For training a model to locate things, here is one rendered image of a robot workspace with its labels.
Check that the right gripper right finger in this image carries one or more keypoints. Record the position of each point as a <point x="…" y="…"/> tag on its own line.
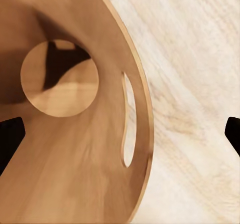
<point x="232" y="132"/>

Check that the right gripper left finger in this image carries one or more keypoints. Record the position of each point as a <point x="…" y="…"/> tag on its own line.
<point x="12" y="132"/>

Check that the trash can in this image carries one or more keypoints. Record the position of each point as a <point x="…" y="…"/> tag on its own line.
<point x="62" y="70"/>

